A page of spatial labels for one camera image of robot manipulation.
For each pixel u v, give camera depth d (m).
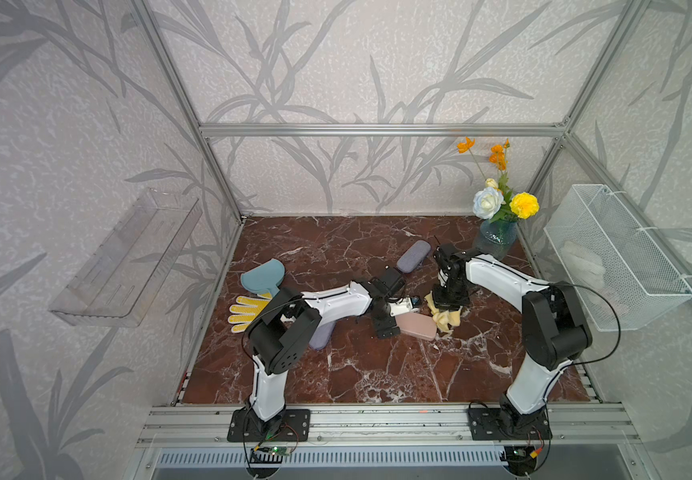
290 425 0.73
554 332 0.48
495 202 0.78
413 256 1.05
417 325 0.85
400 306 0.81
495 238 0.99
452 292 0.78
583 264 0.77
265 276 1.03
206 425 0.75
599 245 0.66
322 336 0.85
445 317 0.85
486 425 0.73
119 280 0.67
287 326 0.53
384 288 0.73
